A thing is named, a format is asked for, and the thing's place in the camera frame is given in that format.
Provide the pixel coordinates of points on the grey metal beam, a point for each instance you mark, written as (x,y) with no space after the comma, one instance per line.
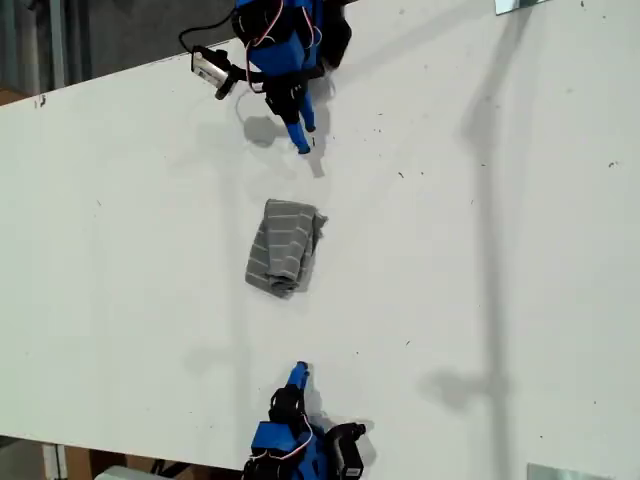
(57,40)

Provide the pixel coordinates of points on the grey striped square towel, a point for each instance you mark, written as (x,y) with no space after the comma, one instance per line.
(285,245)

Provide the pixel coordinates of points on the brown cardboard box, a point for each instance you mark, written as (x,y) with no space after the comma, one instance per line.
(115,457)

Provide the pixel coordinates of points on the silver and black camera box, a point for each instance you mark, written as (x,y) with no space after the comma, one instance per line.
(210,67)

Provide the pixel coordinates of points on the white table leg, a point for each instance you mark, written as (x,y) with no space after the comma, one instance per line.
(53,462)

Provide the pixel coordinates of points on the white plastic container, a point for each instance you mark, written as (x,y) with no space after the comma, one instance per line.
(120,474)

